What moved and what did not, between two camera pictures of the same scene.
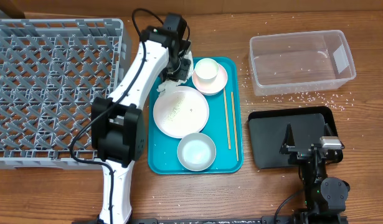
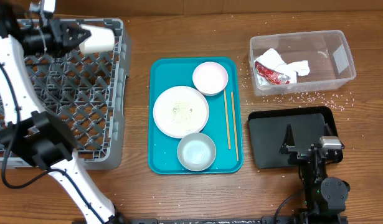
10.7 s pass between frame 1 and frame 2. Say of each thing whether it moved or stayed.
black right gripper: stayed
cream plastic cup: moved
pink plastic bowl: stayed
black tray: stayed
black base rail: stayed
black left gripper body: moved
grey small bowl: stayed
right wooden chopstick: stayed
